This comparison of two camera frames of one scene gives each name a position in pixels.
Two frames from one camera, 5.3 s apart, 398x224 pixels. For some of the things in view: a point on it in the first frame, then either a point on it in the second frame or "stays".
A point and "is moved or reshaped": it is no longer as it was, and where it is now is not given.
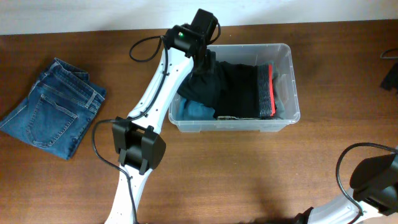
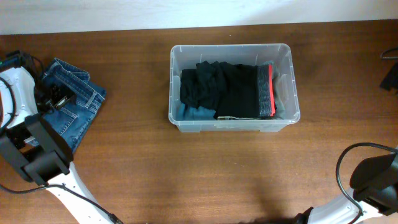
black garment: x=206 y=83 is moved or reshaped
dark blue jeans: x=61 y=107 stays
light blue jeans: x=280 y=107 → x=263 y=91
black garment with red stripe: x=245 y=91 stays
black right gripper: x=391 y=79 stays
